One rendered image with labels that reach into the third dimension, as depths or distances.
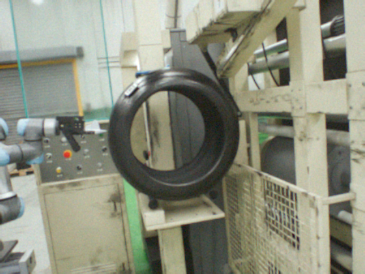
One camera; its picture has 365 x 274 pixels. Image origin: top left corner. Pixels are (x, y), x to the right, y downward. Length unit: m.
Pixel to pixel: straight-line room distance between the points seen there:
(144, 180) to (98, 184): 0.82
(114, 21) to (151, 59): 9.43
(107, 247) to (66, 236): 0.28
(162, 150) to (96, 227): 0.76
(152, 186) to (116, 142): 0.24
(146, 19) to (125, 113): 0.65
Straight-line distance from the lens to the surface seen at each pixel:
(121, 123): 1.28
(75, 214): 2.16
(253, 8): 1.24
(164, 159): 1.73
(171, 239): 1.87
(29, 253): 1.76
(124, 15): 11.17
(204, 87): 1.34
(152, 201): 1.38
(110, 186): 2.10
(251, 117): 1.81
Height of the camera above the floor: 1.34
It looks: 7 degrees down
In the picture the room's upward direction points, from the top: 6 degrees counter-clockwise
